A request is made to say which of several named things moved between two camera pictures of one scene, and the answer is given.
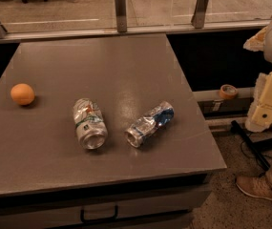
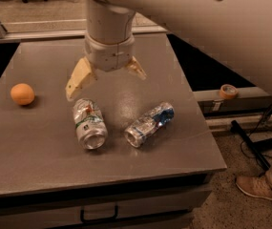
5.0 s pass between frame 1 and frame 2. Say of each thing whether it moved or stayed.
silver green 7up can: stayed
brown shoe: stayed
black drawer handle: stayed
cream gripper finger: moved
